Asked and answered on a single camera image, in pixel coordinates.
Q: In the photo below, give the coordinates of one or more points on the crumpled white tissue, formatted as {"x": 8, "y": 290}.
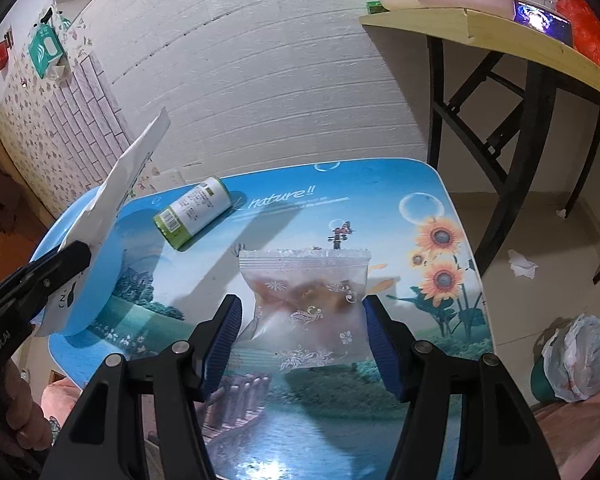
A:
{"x": 522, "y": 262}

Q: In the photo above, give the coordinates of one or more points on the clear patterned snack packet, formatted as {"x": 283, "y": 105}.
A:
{"x": 305, "y": 305}

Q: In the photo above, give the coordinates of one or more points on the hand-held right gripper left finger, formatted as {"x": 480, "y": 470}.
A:
{"x": 222, "y": 345}

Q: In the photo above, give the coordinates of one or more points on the small green box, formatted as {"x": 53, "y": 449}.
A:
{"x": 374, "y": 7}

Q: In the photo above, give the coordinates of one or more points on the orange plastic bag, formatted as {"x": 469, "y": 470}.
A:
{"x": 590, "y": 30}

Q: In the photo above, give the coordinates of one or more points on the long white paper packet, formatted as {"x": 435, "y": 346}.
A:
{"x": 115, "y": 200}

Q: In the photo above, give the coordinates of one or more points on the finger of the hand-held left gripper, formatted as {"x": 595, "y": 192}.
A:
{"x": 55, "y": 266}

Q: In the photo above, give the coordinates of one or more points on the wooden folding table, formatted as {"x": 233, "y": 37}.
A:
{"x": 505, "y": 30}

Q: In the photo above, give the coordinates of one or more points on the green waste bin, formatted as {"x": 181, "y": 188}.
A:
{"x": 540, "y": 382}

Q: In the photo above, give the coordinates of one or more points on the glowing blue phone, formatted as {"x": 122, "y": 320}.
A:
{"x": 540, "y": 17}

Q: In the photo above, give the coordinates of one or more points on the green tissue pack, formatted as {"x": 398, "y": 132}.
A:
{"x": 45, "y": 50}

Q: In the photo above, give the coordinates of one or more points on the green white bottle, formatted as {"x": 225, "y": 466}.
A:
{"x": 192, "y": 212}

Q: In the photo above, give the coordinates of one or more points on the blue plastic basin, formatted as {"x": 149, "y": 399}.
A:
{"x": 97, "y": 280}

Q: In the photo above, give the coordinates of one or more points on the white plastic bin bag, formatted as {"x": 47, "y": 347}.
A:
{"x": 577, "y": 355}

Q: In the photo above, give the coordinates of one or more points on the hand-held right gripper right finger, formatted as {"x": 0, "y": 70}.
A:
{"x": 382, "y": 345}

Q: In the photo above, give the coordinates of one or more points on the person's left hand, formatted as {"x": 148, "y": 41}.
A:
{"x": 27, "y": 410}

